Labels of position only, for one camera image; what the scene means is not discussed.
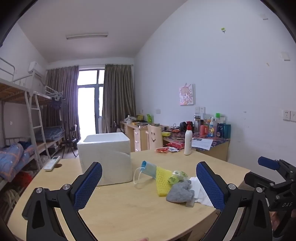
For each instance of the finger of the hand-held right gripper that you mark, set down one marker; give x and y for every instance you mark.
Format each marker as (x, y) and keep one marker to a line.
(269, 162)
(257, 180)

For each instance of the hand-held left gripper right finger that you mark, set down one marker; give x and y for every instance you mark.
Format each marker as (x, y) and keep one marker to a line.
(210, 185)

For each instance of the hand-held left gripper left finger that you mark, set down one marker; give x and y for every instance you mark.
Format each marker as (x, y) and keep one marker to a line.
(89, 185)

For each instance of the grey sock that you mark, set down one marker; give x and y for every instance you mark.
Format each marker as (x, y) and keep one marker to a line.
(180, 193)

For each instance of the green tissue packet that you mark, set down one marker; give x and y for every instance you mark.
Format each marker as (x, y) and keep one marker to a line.
(179, 176)

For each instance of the white foam box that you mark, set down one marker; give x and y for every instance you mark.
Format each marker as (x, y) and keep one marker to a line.
(104, 153)

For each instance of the yellow mesh sponge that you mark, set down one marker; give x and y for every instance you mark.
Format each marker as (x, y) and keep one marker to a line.
(161, 183)

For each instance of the blue face mask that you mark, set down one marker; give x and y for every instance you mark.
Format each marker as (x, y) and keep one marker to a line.
(150, 170)

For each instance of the person's right hand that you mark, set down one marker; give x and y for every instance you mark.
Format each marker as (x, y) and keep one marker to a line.
(275, 221)

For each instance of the desk with patterned cloth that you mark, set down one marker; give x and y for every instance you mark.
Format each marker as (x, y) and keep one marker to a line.
(217, 144)

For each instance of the white paper sheet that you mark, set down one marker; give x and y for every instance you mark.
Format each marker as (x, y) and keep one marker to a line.
(202, 143)

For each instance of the white remote control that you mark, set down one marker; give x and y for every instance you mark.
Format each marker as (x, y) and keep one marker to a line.
(52, 163)

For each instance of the black folding chair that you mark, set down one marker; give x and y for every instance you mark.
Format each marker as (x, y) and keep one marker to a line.
(70, 141)

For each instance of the white lotion bottle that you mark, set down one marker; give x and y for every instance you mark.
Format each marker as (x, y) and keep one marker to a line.
(188, 141)

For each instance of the small white packet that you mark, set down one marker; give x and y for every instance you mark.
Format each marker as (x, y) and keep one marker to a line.
(174, 149)

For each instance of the red snack packet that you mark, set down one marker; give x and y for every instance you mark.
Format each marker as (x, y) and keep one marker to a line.
(177, 145)
(161, 150)

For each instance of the group of toiletry bottles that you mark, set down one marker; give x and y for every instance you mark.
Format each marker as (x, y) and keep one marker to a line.
(215, 127)

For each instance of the blue checked mattress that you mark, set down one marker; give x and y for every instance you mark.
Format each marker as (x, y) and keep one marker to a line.
(49, 134)

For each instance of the red bag under bed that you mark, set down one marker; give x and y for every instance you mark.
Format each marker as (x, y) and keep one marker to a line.
(23, 179)

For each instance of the yellow packet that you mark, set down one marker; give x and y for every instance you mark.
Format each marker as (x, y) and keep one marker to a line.
(166, 134)

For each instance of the wooden desk with drawers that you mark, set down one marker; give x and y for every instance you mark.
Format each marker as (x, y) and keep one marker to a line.
(138, 134)

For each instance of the wooden chair with smiley face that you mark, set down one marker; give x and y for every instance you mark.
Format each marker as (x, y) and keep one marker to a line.
(155, 136)

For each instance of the blue plaid quilt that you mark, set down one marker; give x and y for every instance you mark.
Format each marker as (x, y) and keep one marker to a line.
(13, 157)

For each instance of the glass balcony door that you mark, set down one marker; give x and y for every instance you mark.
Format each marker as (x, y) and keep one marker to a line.
(89, 104)

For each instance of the green bag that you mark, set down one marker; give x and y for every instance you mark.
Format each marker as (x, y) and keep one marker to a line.
(149, 118)

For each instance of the brown curtain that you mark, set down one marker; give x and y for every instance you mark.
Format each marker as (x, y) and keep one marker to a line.
(118, 97)
(62, 97)

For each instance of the white metal bunk bed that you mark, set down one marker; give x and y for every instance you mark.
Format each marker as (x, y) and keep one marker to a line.
(49, 92)
(13, 88)

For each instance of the white air conditioner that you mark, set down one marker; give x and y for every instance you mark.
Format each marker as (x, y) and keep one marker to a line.
(35, 68)

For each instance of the ceiling tube light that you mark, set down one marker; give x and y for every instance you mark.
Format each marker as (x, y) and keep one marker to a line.
(86, 36)

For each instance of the white wall socket pair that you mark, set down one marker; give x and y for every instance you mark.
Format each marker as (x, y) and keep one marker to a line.
(200, 109)

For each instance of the small white wall switch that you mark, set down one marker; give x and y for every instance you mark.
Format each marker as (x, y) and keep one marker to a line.
(158, 111)

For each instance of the pink cartoon wall picture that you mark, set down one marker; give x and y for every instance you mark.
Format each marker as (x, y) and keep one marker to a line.
(186, 94)

